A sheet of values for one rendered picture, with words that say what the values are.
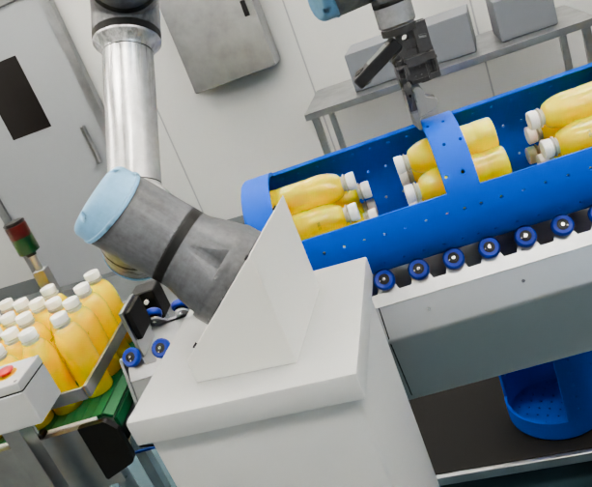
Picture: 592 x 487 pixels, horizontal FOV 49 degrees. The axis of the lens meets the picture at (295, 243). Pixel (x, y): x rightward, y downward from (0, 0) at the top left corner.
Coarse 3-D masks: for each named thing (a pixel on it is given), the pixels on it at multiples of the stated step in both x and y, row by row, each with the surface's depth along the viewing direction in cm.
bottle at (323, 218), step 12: (324, 204) 137; (300, 216) 136; (312, 216) 135; (324, 216) 134; (336, 216) 134; (348, 216) 135; (300, 228) 135; (312, 228) 134; (324, 228) 134; (336, 228) 135
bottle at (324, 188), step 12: (312, 180) 138; (324, 180) 137; (336, 180) 137; (276, 192) 139; (288, 192) 138; (300, 192) 137; (312, 192) 137; (324, 192) 137; (336, 192) 137; (276, 204) 138; (288, 204) 138; (300, 204) 138; (312, 204) 138
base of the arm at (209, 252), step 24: (192, 216) 88; (192, 240) 86; (216, 240) 86; (240, 240) 86; (168, 264) 86; (192, 264) 85; (216, 264) 86; (240, 264) 84; (168, 288) 90; (192, 288) 85; (216, 288) 84
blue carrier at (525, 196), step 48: (528, 96) 140; (384, 144) 145; (432, 144) 127; (528, 144) 148; (384, 192) 154; (480, 192) 124; (528, 192) 124; (576, 192) 125; (336, 240) 129; (384, 240) 129; (432, 240) 130; (480, 240) 135
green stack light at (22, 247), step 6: (30, 234) 187; (18, 240) 185; (24, 240) 185; (30, 240) 186; (36, 240) 189; (18, 246) 185; (24, 246) 185; (30, 246) 186; (36, 246) 187; (18, 252) 186; (24, 252) 186; (30, 252) 186
